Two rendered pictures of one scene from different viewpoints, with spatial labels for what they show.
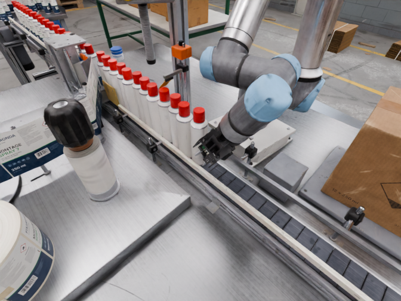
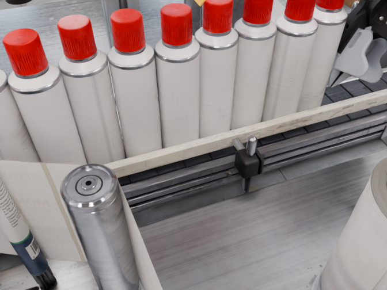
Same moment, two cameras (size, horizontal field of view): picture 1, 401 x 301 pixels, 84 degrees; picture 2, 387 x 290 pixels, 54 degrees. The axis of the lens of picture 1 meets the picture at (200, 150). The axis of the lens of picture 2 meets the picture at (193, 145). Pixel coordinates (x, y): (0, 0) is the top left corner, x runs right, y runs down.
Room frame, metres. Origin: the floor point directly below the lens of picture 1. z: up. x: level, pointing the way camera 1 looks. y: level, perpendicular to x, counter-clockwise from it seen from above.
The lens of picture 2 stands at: (0.48, 0.50, 1.27)
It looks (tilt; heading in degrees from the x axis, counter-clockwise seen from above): 45 degrees down; 294
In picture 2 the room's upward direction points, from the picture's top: straight up
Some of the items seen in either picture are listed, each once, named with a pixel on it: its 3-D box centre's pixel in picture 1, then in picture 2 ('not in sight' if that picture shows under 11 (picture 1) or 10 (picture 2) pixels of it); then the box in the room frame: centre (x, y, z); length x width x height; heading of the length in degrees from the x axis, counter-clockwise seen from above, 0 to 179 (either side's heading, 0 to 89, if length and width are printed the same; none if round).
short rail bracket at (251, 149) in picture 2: (153, 150); (248, 169); (0.54, 0.17, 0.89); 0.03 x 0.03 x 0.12; 44
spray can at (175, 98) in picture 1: (177, 123); (250, 67); (0.58, 0.08, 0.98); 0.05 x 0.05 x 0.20
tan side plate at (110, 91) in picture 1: (111, 94); not in sight; (0.83, 0.38, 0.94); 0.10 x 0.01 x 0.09; 44
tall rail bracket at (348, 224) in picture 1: (342, 230); not in sight; (0.24, -0.35, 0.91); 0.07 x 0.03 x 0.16; 134
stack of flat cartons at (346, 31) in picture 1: (329, 34); not in sight; (4.08, -2.20, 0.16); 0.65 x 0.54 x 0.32; 43
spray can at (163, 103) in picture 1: (167, 116); (214, 76); (0.61, 0.11, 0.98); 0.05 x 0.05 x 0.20
